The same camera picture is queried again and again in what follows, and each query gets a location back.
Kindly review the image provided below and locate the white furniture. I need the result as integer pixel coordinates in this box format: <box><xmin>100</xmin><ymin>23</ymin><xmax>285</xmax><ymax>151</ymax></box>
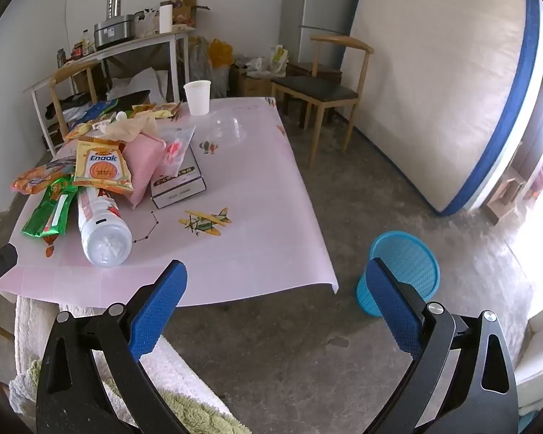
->
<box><xmin>513</xmin><ymin>298</ymin><xmax>543</xmax><ymax>421</ymax></box>

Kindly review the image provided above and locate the grey plastic bag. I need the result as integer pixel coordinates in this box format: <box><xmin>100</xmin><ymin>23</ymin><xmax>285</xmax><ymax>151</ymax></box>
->
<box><xmin>189</xmin><ymin>36</ymin><xmax>229</xmax><ymax>98</ymax></box>

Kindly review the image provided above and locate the white fluffy blanket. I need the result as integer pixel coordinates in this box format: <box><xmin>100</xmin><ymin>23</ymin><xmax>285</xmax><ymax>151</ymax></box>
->
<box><xmin>9</xmin><ymin>296</ymin><xmax>233</xmax><ymax>419</ymax></box>

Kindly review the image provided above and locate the pink printed tablecloth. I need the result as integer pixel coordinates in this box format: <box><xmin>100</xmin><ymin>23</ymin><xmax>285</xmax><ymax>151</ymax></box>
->
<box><xmin>0</xmin><ymin>96</ymin><xmax>339</xmax><ymax>308</ymax></box>

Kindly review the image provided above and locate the orange dark blue snack packet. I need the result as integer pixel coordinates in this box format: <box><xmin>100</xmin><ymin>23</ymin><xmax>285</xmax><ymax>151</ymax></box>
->
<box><xmin>11</xmin><ymin>156</ymin><xmax>80</xmax><ymax>196</ymax></box>

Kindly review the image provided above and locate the small yellow sachet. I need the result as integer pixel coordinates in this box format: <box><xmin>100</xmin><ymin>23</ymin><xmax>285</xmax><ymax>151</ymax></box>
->
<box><xmin>131</xmin><ymin>102</ymin><xmax>184</xmax><ymax>120</ymax></box>

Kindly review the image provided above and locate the white cloth bag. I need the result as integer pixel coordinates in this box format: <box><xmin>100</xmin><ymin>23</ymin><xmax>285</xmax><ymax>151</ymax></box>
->
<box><xmin>106</xmin><ymin>68</ymin><xmax>170</xmax><ymax>102</ymax></box>

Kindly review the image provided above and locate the wooden chair with curved back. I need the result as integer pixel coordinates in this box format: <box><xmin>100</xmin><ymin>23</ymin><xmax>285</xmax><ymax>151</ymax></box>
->
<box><xmin>49</xmin><ymin>60</ymin><xmax>101</xmax><ymax>143</ymax></box>

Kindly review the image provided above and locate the white paper cup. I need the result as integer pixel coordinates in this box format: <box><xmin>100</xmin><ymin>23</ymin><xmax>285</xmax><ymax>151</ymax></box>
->
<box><xmin>184</xmin><ymin>80</ymin><xmax>212</xmax><ymax>116</ymax></box>

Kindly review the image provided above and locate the white side table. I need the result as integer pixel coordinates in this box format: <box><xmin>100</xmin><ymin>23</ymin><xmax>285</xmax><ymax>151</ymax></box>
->
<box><xmin>24</xmin><ymin>27</ymin><xmax>195</xmax><ymax>154</ymax></box>

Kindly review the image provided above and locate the white bottle with red label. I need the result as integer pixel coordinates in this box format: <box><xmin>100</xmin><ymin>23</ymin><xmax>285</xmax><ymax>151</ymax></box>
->
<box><xmin>77</xmin><ymin>187</ymin><xmax>133</xmax><ymax>268</ymax></box>

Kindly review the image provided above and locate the dark cloth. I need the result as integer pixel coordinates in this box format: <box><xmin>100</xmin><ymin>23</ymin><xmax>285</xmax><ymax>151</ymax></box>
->
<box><xmin>45</xmin><ymin>93</ymin><xmax>91</xmax><ymax>120</ymax></box>

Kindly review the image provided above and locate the silver rice cooker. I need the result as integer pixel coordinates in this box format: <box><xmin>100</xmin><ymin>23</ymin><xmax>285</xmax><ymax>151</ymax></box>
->
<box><xmin>93</xmin><ymin>15</ymin><xmax>136</xmax><ymax>50</ymax></box>

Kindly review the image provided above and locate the white cardboard box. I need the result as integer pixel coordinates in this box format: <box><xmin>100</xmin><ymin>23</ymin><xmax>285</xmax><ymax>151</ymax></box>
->
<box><xmin>150</xmin><ymin>145</ymin><xmax>207</xmax><ymax>210</ymax></box>

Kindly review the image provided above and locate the white plastic bag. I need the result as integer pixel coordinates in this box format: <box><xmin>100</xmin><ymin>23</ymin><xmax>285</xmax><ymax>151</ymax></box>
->
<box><xmin>244</xmin><ymin>56</ymin><xmax>272</xmax><ymax>77</ymax></box>
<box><xmin>133</xmin><ymin>8</ymin><xmax>160</xmax><ymax>37</ymax></box>

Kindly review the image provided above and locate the wooden shelf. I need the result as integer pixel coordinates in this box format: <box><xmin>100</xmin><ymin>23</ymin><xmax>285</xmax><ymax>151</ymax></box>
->
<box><xmin>486</xmin><ymin>176</ymin><xmax>528</xmax><ymax>227</ymax></box>

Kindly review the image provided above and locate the brown cardboard box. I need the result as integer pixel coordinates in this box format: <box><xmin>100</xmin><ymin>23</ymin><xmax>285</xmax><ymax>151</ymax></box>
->
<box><xmin>172</xmin><ymin>0</ymin><xmax>211</xmax><ymax>28</ymax></box>

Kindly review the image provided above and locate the clear plastic lid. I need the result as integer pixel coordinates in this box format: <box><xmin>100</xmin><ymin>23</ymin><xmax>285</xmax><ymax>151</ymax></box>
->
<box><xmin>203</xmin><ymin>115</ymin><xmax>247</xmax><ymax>145</ymax></box>

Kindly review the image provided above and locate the yellow plastic bag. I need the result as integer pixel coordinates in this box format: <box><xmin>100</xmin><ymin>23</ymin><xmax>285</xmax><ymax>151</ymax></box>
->
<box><xmin>208</xmin><ymin>38</ymin><xmax>233</xmax><ymax>71</ymax></box>

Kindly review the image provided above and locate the wooden chair with black seat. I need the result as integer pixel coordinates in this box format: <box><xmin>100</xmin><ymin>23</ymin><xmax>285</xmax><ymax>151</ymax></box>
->
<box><xmin>270</xmin><ymin>35</ymin><xmax>375</xmax><ymax>168</ymax></box>

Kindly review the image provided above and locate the blue plastic mesh wastebasket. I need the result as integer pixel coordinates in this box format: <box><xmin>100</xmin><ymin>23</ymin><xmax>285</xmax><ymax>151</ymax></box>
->
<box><xmin>355</xmin><ymin>230</ymin><xmax>441</xmax><ymax>318</ymax></box>

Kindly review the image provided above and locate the grey refrigerator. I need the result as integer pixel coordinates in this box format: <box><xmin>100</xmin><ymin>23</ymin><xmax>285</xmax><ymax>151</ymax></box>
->
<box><xmin>278</xmin><ymin>0</ymin><xmax>369</xmax><ymax>61</ymax></box>

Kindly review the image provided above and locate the green white bag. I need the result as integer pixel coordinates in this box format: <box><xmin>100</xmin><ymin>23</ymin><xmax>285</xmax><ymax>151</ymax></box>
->
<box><xmin>269</xmin><ymin>44</ymin><xmax>289</xmax><ymax>77</ymax></box>

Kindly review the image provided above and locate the pink packet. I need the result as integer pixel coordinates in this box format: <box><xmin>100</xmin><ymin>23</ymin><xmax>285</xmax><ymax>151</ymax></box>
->
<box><xmin>122</xmin><ymin>132</ymin><xmax>166</xmax><ymax>209</ymax></box>

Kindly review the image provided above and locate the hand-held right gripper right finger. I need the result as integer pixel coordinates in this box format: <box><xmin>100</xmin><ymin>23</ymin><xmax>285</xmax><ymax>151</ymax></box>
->
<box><xmin>364</xmin><ymin>258</ymin><xmax>519</xmax><ymax>434</ymax></box>

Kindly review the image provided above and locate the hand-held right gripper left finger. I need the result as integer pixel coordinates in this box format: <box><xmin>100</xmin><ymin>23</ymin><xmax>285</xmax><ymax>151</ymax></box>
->
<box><xmin>36</xmin><ymin>260</ymin><xmax>188</xmax><ymax>434</ymax></box>

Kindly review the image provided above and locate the blue yellow snack packet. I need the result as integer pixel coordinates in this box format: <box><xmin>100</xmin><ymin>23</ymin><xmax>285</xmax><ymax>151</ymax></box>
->
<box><xmin>63</xmin><ymin>98</ymin><xmax>121</xmax><ymax>142</ymax></box>

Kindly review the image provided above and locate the crumpled beige plastic bag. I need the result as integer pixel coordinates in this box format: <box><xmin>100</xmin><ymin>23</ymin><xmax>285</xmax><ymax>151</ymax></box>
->
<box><xmin>100</xmin><ymin>115</ymin><xmax>157</xmax><ymax>143</ymax></box>

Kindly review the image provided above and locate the white mattress with blue edge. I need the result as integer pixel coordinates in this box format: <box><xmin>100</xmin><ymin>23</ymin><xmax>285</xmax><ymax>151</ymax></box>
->
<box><xmin>341</xmin><ymin>0</ymin><xmax>543</xmax><ymax>217</ymax></box>

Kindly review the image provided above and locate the green towel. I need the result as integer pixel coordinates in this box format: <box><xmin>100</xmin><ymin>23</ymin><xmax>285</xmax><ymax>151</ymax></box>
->
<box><xmin>27</xmin><ymin>357</ymin><xmax>254</xmax><ymax>434</ymax></box>

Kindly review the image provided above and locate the clear plastic bag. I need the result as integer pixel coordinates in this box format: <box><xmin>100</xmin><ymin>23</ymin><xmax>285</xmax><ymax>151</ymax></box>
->
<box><xmin>156</xmin><ymin>124</ymin><xmax>196</xmax><ymax>177</ymax></box>

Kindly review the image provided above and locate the green snack packet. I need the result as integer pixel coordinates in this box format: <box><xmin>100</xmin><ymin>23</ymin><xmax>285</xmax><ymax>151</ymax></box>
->
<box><xmin>21</xmin><ymin>175</ymin><xmax>83</xmax><ymax>239</ymax></box>

